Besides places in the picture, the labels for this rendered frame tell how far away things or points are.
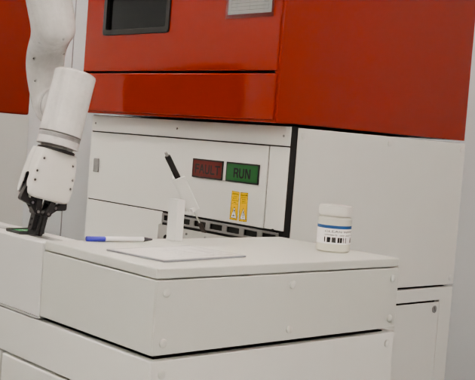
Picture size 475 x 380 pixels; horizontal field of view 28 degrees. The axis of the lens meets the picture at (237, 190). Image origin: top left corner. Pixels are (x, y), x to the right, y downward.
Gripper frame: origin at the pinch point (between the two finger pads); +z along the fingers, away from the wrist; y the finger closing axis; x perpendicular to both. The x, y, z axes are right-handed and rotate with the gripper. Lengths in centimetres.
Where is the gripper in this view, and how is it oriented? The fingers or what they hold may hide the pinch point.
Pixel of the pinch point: (37, 225)
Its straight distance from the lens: 190.6
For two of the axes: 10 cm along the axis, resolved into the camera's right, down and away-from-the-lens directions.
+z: -2.3, 9.7, -0.9
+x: 6.7, 0.9, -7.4
